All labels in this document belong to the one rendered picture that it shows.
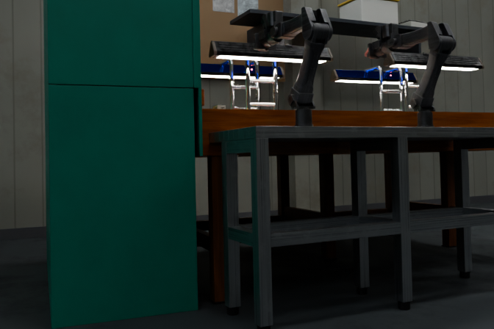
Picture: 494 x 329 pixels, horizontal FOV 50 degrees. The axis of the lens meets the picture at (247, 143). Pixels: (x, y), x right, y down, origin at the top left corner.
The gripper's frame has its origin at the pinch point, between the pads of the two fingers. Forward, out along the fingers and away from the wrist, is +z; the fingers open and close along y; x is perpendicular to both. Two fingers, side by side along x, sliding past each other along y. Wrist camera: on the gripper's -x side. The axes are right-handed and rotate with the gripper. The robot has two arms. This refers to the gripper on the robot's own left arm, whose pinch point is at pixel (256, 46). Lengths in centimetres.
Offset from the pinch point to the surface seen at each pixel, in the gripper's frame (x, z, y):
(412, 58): -2, 6, -95
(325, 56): -0.1, 8.3, -41.7
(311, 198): 81, 216, -159
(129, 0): -9, -18, 61
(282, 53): -0.4, 10.0, -18.7
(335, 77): -1, 62, -85
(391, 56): -2, 7, -82
